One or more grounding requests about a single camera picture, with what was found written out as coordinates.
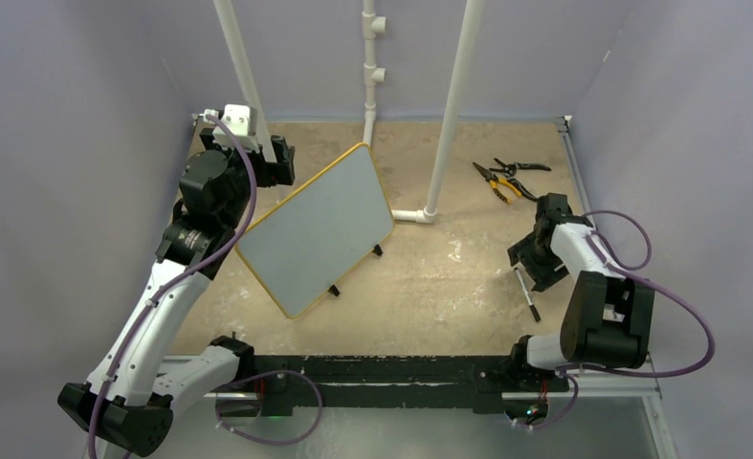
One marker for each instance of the black handled wire cutters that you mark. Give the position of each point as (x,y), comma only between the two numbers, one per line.
(510,170)

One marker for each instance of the white PVC pipe frame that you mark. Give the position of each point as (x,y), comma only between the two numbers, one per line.
(414,59)

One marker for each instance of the aluminium front frame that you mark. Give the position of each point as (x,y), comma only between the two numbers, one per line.
(601,416)

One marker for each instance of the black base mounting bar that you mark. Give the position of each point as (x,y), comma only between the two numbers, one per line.
(482,384)

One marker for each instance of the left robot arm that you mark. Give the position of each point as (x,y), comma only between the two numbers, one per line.
(127,404)

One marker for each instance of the aluminium rail right edge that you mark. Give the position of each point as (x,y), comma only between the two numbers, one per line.
(562,125)

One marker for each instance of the black metal whiteboard stand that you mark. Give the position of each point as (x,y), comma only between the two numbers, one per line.
(350,272)

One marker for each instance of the yellow handled needle-nose pliers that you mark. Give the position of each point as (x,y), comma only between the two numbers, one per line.
(497,181)

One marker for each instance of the yellow framed whiteboard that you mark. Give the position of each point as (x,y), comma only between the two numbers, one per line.
(300,249)

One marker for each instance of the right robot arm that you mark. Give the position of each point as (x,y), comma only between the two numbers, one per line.
(608,317)

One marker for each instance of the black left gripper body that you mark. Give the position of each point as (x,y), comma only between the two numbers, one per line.
(237,206)

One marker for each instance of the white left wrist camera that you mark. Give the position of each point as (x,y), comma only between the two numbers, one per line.
(236,123)

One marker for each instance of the black whiteboard marker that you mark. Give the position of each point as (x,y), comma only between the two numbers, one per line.
(527,295)

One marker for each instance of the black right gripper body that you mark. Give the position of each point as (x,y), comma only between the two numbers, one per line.
(539,261)

